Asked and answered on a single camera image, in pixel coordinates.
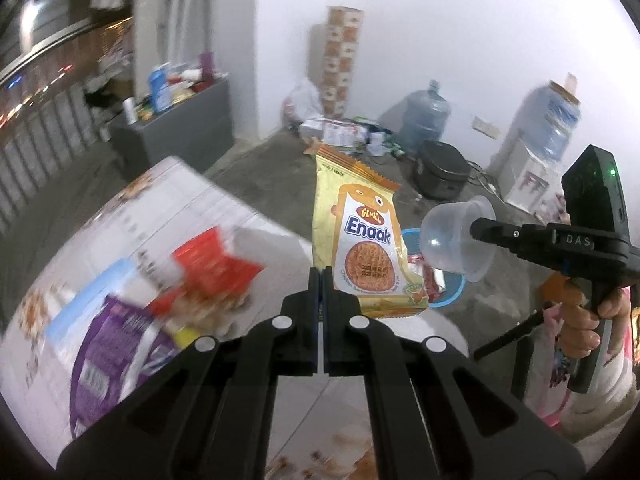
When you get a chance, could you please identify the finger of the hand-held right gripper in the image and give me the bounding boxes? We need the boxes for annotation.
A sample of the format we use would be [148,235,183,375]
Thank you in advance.
[469,217,551,261]

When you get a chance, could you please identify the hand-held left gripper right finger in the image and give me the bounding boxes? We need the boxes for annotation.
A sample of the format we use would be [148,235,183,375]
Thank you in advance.
[321,266,586,480]

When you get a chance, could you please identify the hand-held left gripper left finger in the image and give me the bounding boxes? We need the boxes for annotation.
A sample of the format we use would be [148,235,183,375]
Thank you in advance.
[57,266,321,480]

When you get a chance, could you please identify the clear plastic cup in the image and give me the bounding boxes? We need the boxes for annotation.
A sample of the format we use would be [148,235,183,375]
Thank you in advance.
[420,195,497,282]

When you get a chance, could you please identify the blue plastic basin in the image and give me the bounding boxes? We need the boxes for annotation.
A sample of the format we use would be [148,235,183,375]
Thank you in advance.
[400,228,467,309]

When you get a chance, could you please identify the yellow snack packet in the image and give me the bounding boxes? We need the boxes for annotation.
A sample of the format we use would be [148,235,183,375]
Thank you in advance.
[312,143,431,320]

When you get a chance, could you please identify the person's right forearm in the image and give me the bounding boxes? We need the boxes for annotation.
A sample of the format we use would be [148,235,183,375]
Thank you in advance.
[525,305,640,466]

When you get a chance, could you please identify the person's right hand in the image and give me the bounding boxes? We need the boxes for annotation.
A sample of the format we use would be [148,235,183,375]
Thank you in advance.
[556,287,633,361]

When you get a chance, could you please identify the white water dispenser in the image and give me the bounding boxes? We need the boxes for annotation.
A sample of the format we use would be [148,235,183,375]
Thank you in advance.
[497,135,563,208]

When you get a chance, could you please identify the red white wrapper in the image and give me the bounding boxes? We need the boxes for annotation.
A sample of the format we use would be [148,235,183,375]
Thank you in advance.
[406,254,448,297]

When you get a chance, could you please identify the blue dispenser water jug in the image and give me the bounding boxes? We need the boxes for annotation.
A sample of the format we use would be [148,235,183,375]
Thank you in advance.
[517,80,583,161]

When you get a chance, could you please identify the black rice cooker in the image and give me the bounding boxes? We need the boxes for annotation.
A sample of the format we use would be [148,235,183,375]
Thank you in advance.
[411,140,472,201]

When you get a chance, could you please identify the black tripod stand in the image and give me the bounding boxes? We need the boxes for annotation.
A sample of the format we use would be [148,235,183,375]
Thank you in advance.
[472,301,558,403]

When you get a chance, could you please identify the red white paper bag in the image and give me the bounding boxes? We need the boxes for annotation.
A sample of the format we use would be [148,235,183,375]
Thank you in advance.
[147,226,266,321]

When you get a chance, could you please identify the purple snack bag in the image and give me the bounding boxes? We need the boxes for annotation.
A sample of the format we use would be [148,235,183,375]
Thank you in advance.
[69,296,181,441]

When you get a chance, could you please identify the pile of paper packets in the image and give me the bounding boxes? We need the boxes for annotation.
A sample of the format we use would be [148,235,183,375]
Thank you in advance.
[299,116,406,158]

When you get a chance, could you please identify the light blue white packet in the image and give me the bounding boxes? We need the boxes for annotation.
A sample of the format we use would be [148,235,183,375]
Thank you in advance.
[47,259,138,341]

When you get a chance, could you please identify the white plastic bag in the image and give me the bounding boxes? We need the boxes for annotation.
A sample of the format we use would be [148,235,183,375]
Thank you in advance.
[282,77,325,123]

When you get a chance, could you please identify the grey cabinet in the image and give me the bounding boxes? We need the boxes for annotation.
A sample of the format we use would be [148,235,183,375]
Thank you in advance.
[109,76,236,173]

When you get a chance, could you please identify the tall patterned carton box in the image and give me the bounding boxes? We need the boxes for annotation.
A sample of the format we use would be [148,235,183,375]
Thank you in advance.
[320,6,365,118]

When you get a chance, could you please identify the small colourful snack packets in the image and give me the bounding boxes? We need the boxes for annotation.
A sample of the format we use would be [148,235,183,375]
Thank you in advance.
[137,85,197,121]

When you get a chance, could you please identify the blue detergent bottle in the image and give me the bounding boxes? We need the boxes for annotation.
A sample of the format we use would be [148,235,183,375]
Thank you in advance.
[147,63,173,113]

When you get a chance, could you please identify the metal balcony railing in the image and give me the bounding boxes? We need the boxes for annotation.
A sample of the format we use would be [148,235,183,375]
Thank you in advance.
[0,15,136,233]

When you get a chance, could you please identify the white wall socket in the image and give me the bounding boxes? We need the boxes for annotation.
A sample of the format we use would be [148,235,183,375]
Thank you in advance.
[472,116,501,140]

